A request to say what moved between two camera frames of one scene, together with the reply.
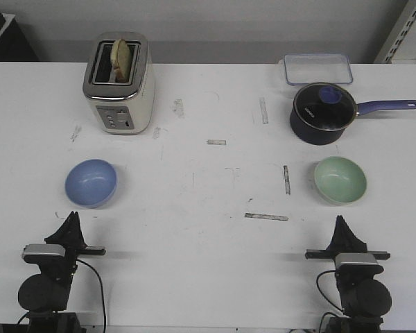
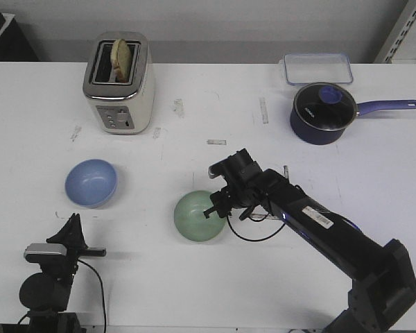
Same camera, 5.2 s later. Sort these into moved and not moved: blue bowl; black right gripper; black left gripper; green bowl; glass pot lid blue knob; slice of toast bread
Moved: black right gripper; green bowl
Not moved: blue bowl; slice of toast bread; glass pot lid blue knob; black left gripper
